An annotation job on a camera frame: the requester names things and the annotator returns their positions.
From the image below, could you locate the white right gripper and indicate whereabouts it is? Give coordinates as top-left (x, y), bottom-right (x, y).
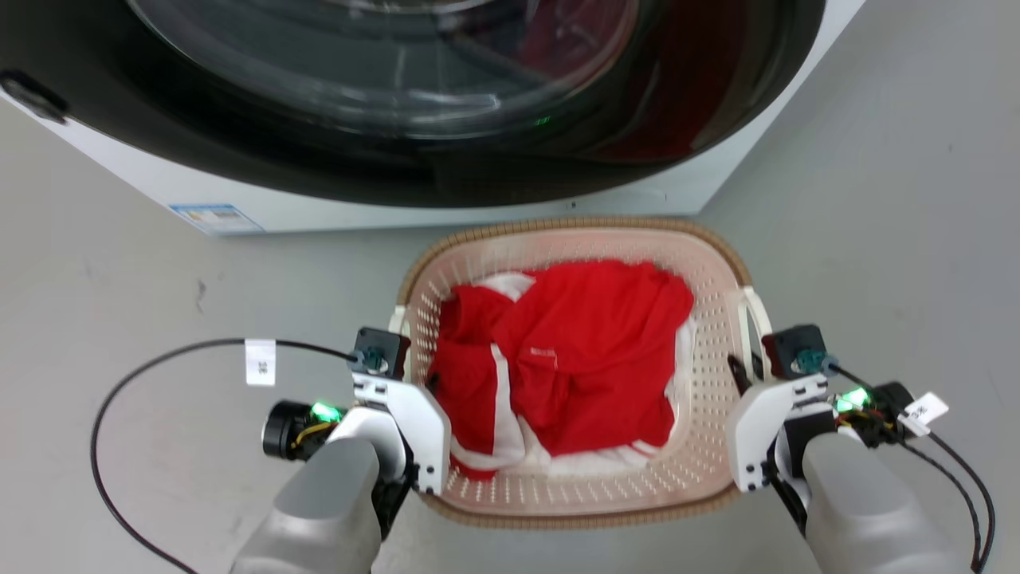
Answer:
top-left (726, 354), bottom-right (831, 493)

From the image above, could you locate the blue white energy label sticker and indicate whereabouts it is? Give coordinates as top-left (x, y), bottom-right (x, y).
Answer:
top-left (169, 203), bottom-right (265, 235)

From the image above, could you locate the beige plastic laundry basket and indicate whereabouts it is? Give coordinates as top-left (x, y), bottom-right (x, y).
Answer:
top-left (389, 217), bottom-right (774, 531)

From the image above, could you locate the black round washing machine door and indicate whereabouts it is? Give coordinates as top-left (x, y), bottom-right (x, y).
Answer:
top-left (0, 0), bottom-right (828, 210)

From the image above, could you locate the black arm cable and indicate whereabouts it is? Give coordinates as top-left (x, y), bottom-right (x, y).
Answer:
top-left (90, 338), bottom-right (359, 574)
top-left (826, 360), bottom-right (997, 573)

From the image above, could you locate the white right cable tag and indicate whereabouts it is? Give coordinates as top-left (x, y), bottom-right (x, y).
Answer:
top-left (899, 391), bottom-right (950, 436)

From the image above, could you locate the white washing machine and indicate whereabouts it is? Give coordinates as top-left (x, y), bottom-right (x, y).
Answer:
top-left (0, 0), bottom-right (868, 238)

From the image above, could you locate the white cable tag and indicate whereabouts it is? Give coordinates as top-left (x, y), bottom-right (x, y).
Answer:
top-left (899, 391), bottom-right (950, 436)
top-left (245, 339), bottom-right (277, 387)

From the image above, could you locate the white left cable tag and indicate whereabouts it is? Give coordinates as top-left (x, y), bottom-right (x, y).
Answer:
top-left (245, 339), bottom-right (277, 387)

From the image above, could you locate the red garment with white stripes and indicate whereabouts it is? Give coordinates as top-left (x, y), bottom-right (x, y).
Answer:
top-left (426, 260), bottom-right (696, 482)

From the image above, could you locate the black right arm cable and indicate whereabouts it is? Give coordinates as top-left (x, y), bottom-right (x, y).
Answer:
top-left (826, 360), bottom-right (997, 573)

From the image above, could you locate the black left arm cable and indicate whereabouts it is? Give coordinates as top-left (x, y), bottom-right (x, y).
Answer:
top-left (90, 338), bottom-right (359, 574)

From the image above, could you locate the black door latch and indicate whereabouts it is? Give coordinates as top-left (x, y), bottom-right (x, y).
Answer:
top-left (0, 70), bottom-right (70, 124)

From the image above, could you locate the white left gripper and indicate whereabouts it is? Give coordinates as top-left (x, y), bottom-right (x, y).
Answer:
top-left (351, 372), bottom-right (453, 496)

